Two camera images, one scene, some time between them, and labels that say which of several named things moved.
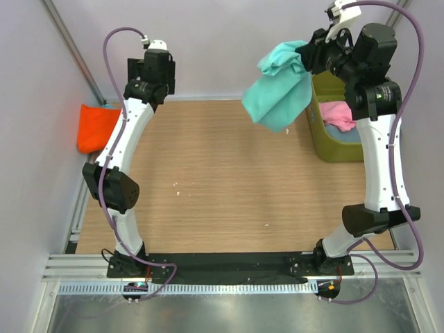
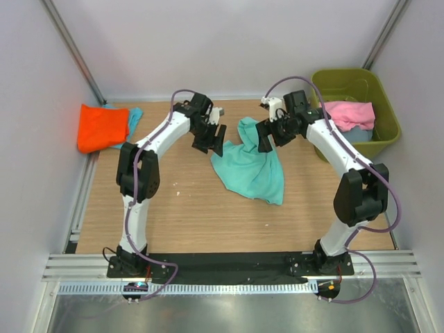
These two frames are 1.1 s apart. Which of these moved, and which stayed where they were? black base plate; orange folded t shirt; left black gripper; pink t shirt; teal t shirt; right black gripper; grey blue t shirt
Moved: teal t shirt; left black gripper; right black gripper
Stayed: pink t shirt; orange folded t shirt; black base plate; grey blue t shirt
